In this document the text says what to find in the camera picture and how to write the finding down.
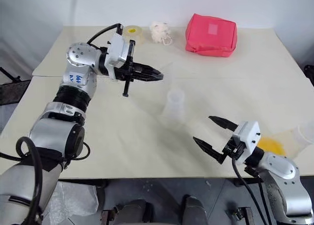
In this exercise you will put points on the pink fabric pouch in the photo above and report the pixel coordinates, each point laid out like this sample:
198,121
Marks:
211,34

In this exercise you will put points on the crumpled clear plastic sheet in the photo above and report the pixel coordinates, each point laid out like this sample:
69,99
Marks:
71,198

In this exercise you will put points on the beige tape roll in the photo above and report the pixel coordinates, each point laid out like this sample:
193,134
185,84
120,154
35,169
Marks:
134,34

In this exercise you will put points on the clear plastic cup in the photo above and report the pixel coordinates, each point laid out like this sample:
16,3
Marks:
174,104

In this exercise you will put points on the dark rounded shape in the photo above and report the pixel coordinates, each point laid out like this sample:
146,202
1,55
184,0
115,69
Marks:
133,211
193,209

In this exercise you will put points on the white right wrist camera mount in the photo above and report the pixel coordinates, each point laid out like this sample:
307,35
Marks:
249,139

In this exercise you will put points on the black object at room edge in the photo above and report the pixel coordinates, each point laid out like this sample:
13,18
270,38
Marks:
309,74

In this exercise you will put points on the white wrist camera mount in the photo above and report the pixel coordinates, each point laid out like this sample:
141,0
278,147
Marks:
117,50
249,139

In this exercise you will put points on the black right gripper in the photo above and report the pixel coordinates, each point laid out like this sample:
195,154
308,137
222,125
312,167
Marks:
233,147

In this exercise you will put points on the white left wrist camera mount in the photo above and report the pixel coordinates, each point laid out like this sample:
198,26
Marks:
117,50

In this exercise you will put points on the clear beaker with orange liquid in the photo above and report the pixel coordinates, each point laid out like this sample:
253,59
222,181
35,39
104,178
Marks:
272,145

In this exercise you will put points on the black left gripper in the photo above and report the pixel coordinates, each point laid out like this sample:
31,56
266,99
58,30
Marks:
125,72

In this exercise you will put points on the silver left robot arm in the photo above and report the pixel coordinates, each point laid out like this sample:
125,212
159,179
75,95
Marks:
73,55

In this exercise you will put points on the black metal stand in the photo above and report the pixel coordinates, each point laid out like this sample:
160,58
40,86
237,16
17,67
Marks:
12,87

